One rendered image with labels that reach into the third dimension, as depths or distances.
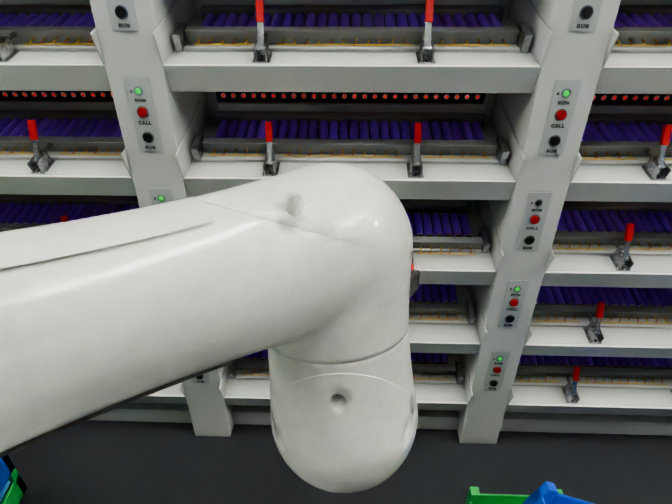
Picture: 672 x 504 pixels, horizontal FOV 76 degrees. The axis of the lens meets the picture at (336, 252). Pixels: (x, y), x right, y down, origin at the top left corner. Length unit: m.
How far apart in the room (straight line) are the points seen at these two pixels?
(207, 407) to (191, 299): 1.01
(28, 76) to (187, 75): 0.27
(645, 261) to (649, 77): 0.38
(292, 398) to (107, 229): 0.15
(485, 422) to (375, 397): 0.96
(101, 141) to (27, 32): 0.20
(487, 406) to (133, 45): 1.06
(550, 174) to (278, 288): 0.71
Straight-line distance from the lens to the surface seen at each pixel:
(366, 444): 0.30
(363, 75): 0.76
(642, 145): 1.01
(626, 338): 1.19
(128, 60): 0.83
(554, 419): 1.35
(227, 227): 0.22
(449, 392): 1.17
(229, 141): 0.88
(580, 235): 1.04
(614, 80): 0.87
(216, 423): 1.25
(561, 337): 1.12
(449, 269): 0.91
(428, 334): 1.02
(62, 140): 1.01
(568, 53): 0.82
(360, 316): 0.25
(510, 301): 0.98
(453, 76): 0.78
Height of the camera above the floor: 1.00
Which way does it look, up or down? 30 degrees down
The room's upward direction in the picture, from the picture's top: straight up
